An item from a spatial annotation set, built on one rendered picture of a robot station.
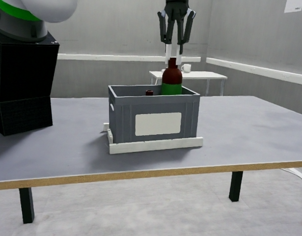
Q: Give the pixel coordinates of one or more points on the grey plastic crate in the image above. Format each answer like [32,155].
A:
[135,117]

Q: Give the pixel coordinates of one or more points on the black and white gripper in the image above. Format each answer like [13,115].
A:
[175,10]

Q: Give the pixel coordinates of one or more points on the brown bottle with green label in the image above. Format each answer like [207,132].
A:
[172,79]

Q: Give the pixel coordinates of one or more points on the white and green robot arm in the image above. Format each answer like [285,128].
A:
[24,20]

